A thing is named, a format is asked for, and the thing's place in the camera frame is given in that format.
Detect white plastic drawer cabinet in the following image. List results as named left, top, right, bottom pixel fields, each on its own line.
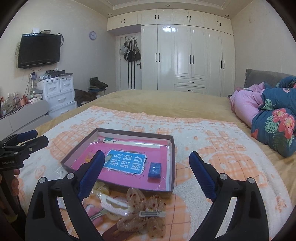
left=37, top=73, right=77, bottom=118

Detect pink fuzzy hair clip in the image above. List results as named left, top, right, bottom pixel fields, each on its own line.
left=85, top=204, right=108, bottom=222

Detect white claw hair clip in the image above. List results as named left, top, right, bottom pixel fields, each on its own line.
left=99, top=194, right=133, bottom=216

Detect brown cardboard tray box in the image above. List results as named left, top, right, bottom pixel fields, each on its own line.
left=61, top=128, right=175, bottom=198

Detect black wall television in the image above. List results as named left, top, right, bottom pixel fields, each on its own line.
left=17, top=34, right=62, bottom=69

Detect clear yellowish flower clip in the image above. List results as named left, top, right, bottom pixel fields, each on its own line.
left=92, top=181, right=110, bottom=196

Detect dark bag on floor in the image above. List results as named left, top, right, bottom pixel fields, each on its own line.
left=74, top=89, right=97, bottom=107

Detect blue floral quilt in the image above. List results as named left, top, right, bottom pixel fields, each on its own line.
left=251, top=76, right=295, bottom=157

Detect maroon oval hair clip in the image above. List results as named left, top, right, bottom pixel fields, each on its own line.
left=102, top=225, right=147, bottom=241

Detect tan bed cover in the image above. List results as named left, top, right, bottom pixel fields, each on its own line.
left=34, top=89, right=296, bottom=209

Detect purple wall clock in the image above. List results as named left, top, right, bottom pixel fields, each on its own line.
left=89, top=31, right=97, bottom=41

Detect orange white patterned blanket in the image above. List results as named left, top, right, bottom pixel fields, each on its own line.
left=18, top=106, right=294, bottom=240

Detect sheer dotted bow clip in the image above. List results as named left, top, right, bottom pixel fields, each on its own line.
left=116, top=187, right=167, bottom=238

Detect blue square hair clip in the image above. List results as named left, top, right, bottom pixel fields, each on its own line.
left=148, top=163, right=162, bottom=178

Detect white room door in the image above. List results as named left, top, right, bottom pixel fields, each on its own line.
left=115, top=33, right=142, bottom=90

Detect bags hanging on door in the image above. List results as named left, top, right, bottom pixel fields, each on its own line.
left=119, top=39, right=142, bottom=62

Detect person's left hand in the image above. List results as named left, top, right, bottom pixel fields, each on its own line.
left=1, top=169, right=20, bottom=196

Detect white built-in wardrobe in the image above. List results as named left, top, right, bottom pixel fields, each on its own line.
left=107, top=9, right=235, bottom=97

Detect dark clothes pile on stool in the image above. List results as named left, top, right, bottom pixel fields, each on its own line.
left=88, top=77, right=108, bottom=95

